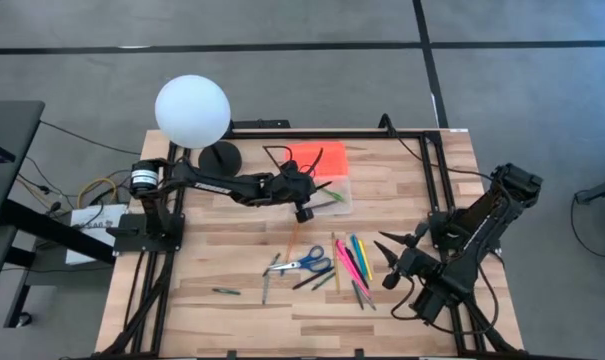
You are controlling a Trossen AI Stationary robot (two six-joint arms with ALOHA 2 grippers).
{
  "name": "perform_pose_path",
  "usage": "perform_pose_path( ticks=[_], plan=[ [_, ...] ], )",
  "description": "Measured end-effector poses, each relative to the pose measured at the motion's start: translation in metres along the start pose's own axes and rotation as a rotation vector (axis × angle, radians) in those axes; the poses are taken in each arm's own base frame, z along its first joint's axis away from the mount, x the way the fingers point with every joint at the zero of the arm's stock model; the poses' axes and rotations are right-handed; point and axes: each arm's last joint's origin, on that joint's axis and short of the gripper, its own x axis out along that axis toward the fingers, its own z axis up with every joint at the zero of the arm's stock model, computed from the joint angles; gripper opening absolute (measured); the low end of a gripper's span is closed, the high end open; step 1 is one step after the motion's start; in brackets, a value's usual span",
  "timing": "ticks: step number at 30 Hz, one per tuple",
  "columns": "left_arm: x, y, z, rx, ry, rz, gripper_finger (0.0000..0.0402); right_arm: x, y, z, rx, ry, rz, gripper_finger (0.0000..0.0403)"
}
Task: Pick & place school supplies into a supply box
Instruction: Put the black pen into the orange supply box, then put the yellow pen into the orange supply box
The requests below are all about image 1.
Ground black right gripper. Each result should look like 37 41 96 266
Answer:
373 222 438 292

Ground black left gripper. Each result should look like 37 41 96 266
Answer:
271 162 339 225

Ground yellow pen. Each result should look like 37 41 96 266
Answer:
359 239 374 282

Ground blue pen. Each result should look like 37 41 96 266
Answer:
350 233 369 281

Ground pink pen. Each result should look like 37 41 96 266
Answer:
334 245 371 297

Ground pink crayon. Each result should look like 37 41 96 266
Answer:
335 238 366 287

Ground orange pencil blue eraser cap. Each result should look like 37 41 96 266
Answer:
280 222 301 277

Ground yellow pencil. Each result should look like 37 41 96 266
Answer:
330 231 342 295

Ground blue-handled scissors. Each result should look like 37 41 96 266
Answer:
268 244 333 274

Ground green crayon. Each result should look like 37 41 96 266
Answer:
350 279 365 311
310 272 337 292

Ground clear box with orange lid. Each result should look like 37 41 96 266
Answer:
284 141 354 217

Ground white globe lamp black base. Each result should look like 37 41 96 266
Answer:
154 74 243 184

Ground grey stand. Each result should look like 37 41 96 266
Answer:
574 174 605 206

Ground black desk leg beam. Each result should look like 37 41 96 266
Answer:
0 198 117 265

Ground black desk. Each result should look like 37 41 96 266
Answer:
0 99 46 314

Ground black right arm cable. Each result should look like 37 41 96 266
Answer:
390 264 501 336

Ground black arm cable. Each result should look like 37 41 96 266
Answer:
261 144 326 176
390 264 501 336

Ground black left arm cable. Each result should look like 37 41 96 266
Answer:
261 144 326 176

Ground black power cable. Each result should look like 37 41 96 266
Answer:
379 113 498 184

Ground black floor cable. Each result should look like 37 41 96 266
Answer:
569 192 605 261
39 119 142 156

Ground yellow cable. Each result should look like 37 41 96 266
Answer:
76 177 119 204

